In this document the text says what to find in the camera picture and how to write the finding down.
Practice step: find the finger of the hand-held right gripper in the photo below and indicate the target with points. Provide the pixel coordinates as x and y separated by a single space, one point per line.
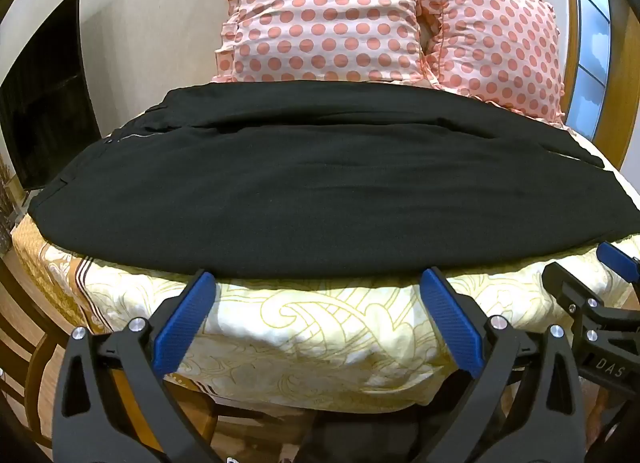
567 285
616 256

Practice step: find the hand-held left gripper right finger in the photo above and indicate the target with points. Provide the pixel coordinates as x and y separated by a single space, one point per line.
452 320

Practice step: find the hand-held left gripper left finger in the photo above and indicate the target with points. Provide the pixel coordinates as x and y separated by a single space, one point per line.
182 323

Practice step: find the black pants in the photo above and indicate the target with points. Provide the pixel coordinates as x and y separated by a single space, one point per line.
320 193

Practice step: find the yellow patterned bed sheet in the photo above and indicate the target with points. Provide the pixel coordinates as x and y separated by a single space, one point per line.
310 338

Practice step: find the wood-framed window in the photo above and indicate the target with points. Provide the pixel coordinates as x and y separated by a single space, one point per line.
592 43

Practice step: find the pink polka-dot ruffled pillow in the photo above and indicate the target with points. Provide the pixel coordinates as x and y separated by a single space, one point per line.
495 38
325 13

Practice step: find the black television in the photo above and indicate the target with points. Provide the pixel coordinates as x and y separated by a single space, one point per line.
47 108

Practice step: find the wooden bed frame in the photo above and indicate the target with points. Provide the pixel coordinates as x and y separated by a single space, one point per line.
37 343

